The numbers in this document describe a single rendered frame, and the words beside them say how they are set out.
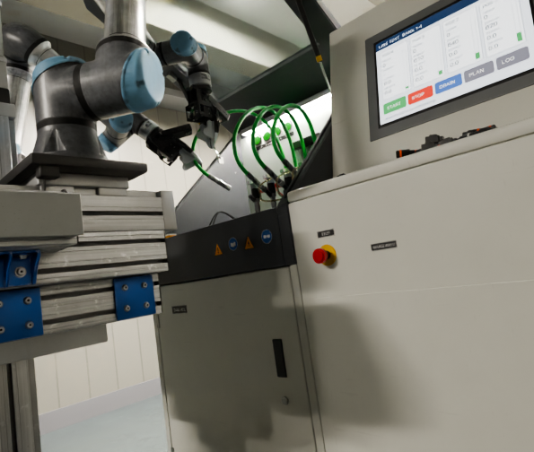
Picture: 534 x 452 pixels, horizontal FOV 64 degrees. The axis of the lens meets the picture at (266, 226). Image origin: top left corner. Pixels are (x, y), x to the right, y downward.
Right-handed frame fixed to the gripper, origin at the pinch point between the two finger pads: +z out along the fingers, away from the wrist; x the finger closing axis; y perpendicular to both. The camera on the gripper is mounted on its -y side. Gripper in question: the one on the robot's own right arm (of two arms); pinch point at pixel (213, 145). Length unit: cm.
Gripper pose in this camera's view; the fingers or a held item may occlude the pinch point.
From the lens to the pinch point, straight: 150.5
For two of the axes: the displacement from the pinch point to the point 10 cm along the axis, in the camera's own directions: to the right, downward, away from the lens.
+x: 7.2, -1.8, -6.7
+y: -6.7, 0.2, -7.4
